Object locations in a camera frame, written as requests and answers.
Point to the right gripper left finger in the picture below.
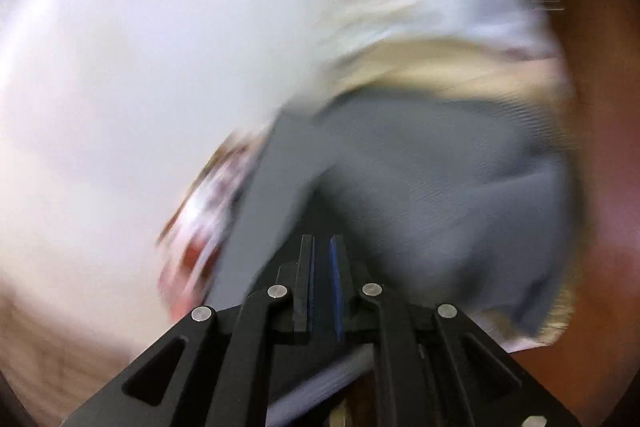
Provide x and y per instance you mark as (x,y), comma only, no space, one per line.
(303,284)

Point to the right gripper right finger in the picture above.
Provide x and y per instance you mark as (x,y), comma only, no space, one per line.
(343,288)

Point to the grey textured mattress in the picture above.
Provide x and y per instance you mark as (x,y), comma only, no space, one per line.
(447,209)

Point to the white patterned bedsheet pile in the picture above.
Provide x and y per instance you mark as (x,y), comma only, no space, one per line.
(498,50)

